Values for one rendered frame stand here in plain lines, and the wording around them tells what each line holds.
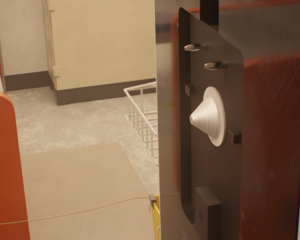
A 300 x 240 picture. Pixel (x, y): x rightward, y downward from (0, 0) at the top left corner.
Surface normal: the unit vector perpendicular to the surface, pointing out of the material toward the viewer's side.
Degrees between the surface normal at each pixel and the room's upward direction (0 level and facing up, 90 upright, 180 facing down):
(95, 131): 0
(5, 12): 90
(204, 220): 90
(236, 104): 90
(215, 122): 86
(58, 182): 0
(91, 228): 0
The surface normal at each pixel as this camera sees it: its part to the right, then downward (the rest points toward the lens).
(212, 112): -0.44, -0.10
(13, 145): 0.27, 0.37
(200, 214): -0.96, 0.14
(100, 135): -0.03, -0.92
